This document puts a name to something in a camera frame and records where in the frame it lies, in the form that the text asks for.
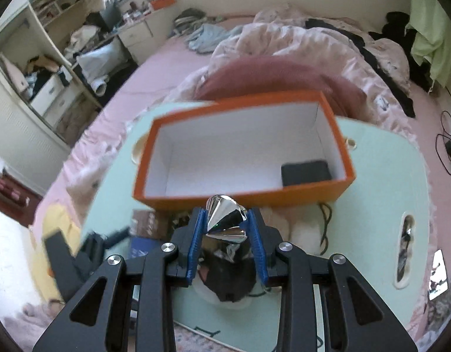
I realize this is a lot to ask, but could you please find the white wardrobe shelf unit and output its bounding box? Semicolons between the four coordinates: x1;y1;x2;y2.
0;0;102;148

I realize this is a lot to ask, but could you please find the maroon pillow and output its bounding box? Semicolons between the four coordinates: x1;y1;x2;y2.
196;56;368;120

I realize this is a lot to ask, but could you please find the patterned grey cloth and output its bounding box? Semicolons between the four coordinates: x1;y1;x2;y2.
424;293;451;324

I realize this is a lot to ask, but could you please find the pink floral quilt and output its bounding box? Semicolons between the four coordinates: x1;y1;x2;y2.
170;4;413;125

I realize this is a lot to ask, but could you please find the black cord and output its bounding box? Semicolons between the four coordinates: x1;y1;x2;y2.
318;202;333;256

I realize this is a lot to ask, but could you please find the grey blue clothes pile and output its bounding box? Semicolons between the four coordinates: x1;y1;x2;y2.
183;23;241;54

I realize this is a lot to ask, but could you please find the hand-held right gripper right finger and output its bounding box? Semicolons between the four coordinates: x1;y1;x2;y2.
248;207;419;352

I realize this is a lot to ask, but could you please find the dark blue case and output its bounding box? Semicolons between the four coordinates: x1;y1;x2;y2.
131;238;164;261

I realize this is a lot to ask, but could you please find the black monitor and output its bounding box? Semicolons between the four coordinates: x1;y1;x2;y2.
99;4;122;32

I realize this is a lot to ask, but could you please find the orange cardboard box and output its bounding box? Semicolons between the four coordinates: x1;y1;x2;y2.
134;90;356;211

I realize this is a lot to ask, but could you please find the black charger cable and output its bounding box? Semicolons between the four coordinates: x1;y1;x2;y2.
435;111;451;177

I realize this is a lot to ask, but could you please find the light green hanging cloth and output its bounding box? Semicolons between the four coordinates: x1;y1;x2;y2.
409;0;451;82

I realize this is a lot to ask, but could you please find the rolled white paper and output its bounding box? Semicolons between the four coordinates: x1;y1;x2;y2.
91;77;109;97

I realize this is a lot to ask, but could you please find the black clothes pile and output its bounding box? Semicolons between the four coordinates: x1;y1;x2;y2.
306;11;432;118

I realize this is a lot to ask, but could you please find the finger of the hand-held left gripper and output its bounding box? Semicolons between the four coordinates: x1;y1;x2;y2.
42;229;83;301
79;227;132;275

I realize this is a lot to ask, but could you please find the shiny silver cone ornament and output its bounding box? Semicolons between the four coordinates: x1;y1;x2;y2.
204;194;250;244

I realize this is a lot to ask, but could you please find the mint cartoon desktop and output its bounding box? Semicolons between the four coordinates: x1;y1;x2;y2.
80;101;432;341

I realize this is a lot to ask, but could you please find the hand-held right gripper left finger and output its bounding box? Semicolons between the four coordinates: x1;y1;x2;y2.
33;207;206;352

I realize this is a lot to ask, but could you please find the white drawer desk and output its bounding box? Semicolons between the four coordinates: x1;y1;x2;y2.
119;18;155;45

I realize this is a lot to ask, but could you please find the white pillow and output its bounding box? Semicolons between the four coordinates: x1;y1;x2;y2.
77;40;124;82

